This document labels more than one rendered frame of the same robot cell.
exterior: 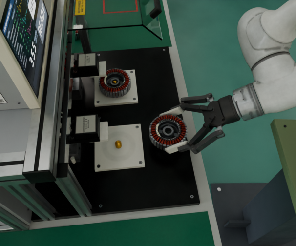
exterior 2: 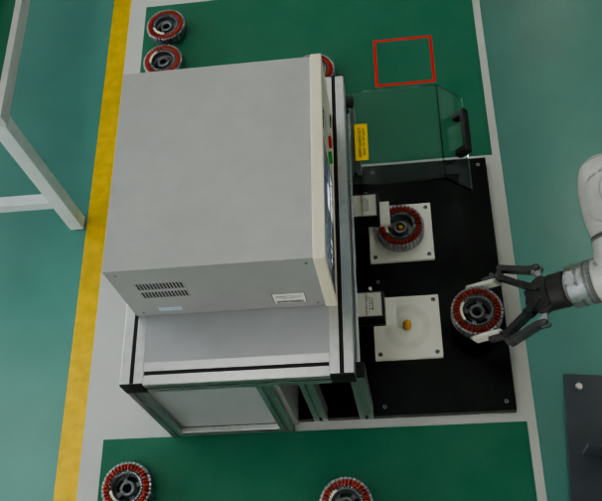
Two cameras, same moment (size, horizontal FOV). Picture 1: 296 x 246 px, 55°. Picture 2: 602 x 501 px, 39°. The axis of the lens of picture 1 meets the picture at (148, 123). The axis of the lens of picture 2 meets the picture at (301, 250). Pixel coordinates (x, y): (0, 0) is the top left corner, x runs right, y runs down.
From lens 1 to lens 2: 1.06 m
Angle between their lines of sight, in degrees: 11
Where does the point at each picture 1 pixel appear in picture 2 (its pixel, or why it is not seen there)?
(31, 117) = (329, 315)
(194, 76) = (548, 150)
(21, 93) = (324, 296)
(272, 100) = not seen: outside the picture
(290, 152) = not seen: outside the picture
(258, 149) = not seen: outside the picture
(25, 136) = (327, 337)
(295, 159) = not seen: outside the picture
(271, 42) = not seen: outside the picture
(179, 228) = (487, 440)
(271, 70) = not seen: outside the picture
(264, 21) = not seen: outside the picture
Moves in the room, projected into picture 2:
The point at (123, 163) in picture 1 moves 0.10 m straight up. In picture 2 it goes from (414, 352) to (413, 336)
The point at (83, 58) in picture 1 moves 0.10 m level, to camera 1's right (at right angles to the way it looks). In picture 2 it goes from (360, 204) to (404, 204)
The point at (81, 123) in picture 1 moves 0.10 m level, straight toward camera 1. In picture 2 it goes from (364, 303) to (380, 345)
